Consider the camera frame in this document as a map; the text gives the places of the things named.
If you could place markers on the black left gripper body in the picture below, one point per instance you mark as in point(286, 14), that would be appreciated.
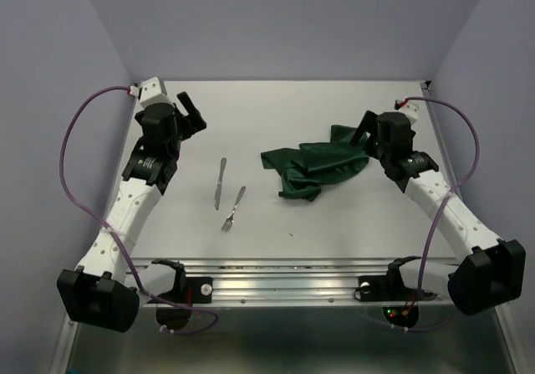
point(186, 126)

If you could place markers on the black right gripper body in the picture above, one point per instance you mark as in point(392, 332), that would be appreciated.
point(380, 147)

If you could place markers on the dark green cloth napkin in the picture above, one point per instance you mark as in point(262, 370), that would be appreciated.
point(306, 170)

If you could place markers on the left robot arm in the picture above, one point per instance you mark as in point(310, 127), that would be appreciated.
point(105, 289)

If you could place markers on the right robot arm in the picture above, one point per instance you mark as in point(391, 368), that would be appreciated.
point(488, 271)

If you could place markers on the silver table knife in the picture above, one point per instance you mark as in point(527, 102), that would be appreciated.
point(218, 191)

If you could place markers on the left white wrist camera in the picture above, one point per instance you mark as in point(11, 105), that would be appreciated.
point(149, 92)

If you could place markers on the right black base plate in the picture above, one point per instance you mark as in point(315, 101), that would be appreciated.
point(376, 288)

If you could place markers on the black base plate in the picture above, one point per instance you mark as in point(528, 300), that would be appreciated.
point(376, 288)
point(190, 291)

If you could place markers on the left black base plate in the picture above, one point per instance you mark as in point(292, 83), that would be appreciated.
point(190, 291)

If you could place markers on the aluminium frame rail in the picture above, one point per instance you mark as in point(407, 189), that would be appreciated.
point(281, 252)

